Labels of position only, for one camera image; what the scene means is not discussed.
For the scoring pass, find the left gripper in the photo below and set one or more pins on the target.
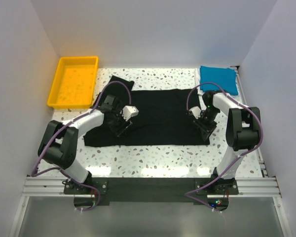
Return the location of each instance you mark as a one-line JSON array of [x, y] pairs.
[[119, 130]]

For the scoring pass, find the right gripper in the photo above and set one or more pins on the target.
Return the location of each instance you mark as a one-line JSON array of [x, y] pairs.
[[205, 130]]

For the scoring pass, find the black t shirt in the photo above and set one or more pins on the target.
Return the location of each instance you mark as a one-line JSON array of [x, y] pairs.
[[162, 118]]

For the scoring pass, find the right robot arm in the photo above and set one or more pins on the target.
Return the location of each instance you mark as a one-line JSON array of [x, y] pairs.
[[243, 135]]

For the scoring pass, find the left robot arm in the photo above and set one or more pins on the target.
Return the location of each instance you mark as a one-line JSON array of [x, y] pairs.
[[59, 143]]

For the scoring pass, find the folded blue t shirt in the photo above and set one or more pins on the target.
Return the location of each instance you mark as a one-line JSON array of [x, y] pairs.
[[224, 77]]

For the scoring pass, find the yellow plastic tray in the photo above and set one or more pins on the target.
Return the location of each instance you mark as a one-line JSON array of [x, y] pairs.
[[74, 83]]

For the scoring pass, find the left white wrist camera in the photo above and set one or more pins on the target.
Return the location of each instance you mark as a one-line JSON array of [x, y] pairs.
[[128, 112]]

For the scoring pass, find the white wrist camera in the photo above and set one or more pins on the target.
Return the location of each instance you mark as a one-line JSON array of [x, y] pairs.
[[128, 112], [195, 111]]

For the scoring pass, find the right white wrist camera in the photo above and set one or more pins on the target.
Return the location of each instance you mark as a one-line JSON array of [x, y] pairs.
[[195, 111]]

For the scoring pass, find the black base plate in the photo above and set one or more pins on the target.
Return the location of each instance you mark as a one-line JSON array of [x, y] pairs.
[[110, 190]]

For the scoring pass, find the aluminium frame rail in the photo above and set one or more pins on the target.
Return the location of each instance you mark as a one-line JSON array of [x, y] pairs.
[[247, 187]]

